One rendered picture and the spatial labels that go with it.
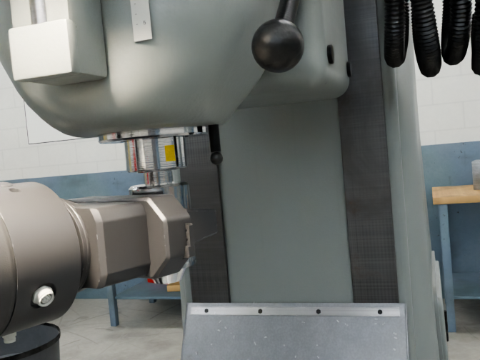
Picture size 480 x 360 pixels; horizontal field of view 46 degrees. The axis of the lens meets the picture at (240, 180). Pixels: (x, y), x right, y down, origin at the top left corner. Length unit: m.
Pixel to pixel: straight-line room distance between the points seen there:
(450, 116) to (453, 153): 0.28
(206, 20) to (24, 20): 0.11
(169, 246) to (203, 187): 0.46
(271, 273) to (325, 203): 0.13
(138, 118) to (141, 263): 0.09
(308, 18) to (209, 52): 0.17
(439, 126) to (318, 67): 4.10
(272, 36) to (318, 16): 0.21
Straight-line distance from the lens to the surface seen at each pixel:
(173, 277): 0.44
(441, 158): 4.59
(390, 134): 0.77
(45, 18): 0.35
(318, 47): 0.52
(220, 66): 0.37
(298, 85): 0.52
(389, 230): 0.78
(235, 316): 0.84
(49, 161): 5.76
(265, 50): 0.32
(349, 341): 0.80
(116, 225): 0.36
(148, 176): 0.44
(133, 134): 0.41
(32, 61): 0.34
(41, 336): 2.66
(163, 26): 0.35
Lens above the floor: 1.29
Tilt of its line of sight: 3 degrees down
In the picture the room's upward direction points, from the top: 5 degrees counter-clockwise
